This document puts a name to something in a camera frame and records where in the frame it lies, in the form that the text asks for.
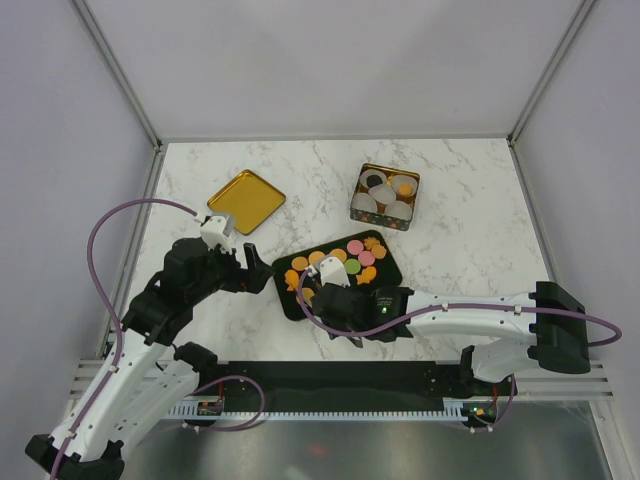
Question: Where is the purple cable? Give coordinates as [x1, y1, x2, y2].
[297, 272, 624, 349]
[49, 198, 204, 480]

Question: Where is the white slotted cable duct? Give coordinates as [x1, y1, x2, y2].
[163, 399, 468, 422]

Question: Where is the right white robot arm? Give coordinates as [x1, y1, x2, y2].
[310, 281, 591, 395]

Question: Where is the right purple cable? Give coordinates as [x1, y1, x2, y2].
[297, 272, 624, 349]

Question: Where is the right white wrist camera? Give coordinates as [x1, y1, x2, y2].
[310, 255, 350, 287]

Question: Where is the black rectangular tray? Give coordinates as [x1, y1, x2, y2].
[272, 230, 402, 321]

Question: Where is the aluminium frame post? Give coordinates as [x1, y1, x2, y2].
[506, 0, 599, 149]
[69, 0, 163, 152]

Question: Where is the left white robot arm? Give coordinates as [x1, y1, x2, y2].
[25, 237, 273, 479]

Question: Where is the pink round cookie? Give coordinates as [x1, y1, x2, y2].
[358, 250, 376, 267]
[347, 239, 364, 256]

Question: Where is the square cookie tin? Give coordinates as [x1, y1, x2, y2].
[349, 163, 421, 232]

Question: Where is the left aluminium frame post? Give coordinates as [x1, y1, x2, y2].
[69, 0, 163, 152]

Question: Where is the right aluminium frame post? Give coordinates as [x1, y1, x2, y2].
[506, 0, 599, 149]

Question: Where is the green round cookie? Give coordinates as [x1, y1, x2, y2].
[344, 258, 362, 275]

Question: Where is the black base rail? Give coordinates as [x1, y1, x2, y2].
[209, 361, 511, 414]

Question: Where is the orange fish cookie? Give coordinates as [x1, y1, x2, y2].
[284, 269, 300, 291]
[356, 266, 377, 285]

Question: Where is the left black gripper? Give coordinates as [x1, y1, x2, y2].
[189, 240, 273, 303]

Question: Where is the orange owl cookie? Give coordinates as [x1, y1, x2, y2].
[370, 244, 387, 260]

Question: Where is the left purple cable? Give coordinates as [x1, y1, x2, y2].
[49, 198, 204, 480]

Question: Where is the gold square tin lid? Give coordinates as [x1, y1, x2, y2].
[207, 170, 286, 235]

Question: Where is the black round cookie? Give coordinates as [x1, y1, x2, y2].
[366, 175, 383, 188]

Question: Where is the orange flower cookie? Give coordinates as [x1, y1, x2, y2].
[363, 237, 380, 250]

